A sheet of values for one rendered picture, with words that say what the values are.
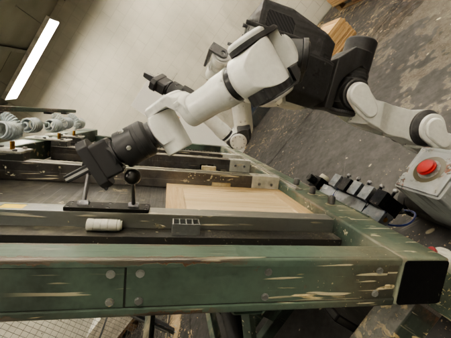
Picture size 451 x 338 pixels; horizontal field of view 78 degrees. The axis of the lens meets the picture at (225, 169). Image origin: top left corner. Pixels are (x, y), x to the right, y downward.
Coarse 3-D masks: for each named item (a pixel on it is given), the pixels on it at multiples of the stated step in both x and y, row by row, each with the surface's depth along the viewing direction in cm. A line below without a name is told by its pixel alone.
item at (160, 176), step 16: (0, 112) 100; (0, 160) 100; (16, 160) 101; (32, 160) 105; (48, 160) 107; (0, 176) 101; (16, 176) 102; (32, 176) 103; (48, 176) 104; (144, 176) 111; (160, 176) 112; (176, 176) 113; (192, 176) 114; (208, 176) 116; (224, 176) 117; (240, 176) 118; (256, 176) 120; (272, 176) 122
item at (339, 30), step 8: (328, 24) 382; (336, 24) 357; (344, 24) 358; (328, 32) 361; (336, 32) 360; (344, 32) 360; (352, 32) 362; (336, 40) 362; (344, 40) 363; (336, 48) 366
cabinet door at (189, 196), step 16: (176, 192) 100; (192, 192) 104; (208, 192) 106; (224, 192) 109; (240, 192) 111; (256, 192) 114; (272, 192) 116; (176, 208) 84; (192, 208) 86; (208, 208) 88; (224, 208) 89; (240, 208) 91; (256, 208) 93; (272, 208) 95; (288, 208) 97; (304, 208) 98
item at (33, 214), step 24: (0, 216) 64; (24, 216) 65; (48, 216) 66; (72, 216) 67; (96, 216) 68; (120, 216) 70; (144, 216) 71; (168, 216) 72; (192, 216) 73; (216, 216) 75; (240, 216) 76; (264, 216) 78; (288, 216) 80; (312, 216) 83
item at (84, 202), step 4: (88, 176) 72; (88, 180) 71; (88, 184) 71; (84, 188) 71; (84, 192) 70; (84, 196) 70; (80, 200) 69; (84, 200) 70; (88, 200) 70; (80, 204) 68; (84, 204) 69; (88, 204) 69
